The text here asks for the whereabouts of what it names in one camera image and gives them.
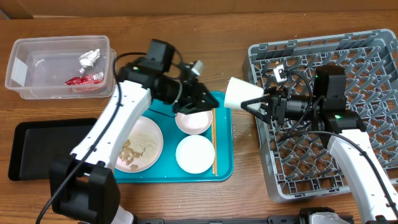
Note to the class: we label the red snack wrapper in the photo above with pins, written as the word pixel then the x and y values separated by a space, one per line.
pixel 93 78

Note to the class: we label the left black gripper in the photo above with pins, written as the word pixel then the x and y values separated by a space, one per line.
pixel 192 101

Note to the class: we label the grey dishwasher rack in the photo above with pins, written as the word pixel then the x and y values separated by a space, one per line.
pixel 301 167

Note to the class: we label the black tray bin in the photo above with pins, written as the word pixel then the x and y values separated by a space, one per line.
pixel 36 143

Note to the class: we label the wooden chopstick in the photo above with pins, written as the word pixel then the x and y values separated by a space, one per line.
pixel 213 138
pixel 215 168

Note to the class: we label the white tissue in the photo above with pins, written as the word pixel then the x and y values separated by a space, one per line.
pixel 88 59

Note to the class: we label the white paper cup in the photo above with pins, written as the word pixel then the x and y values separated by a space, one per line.
pixel 239 91

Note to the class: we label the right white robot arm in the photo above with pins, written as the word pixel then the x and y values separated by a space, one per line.
pixel 340 130

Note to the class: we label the teal serving tray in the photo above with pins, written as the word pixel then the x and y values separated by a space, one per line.
pixel 166 169

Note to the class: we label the clear plastic bin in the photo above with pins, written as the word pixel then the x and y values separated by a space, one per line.
pixel 39 67

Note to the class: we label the pink plate with food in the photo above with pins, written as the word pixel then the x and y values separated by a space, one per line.
pixel 142 148

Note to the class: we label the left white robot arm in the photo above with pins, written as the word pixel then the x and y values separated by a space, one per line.
pixel 82 184

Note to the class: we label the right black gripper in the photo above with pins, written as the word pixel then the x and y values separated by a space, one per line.
pixel 276 102

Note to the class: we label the white bowl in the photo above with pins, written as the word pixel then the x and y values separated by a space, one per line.
pixel 194 154

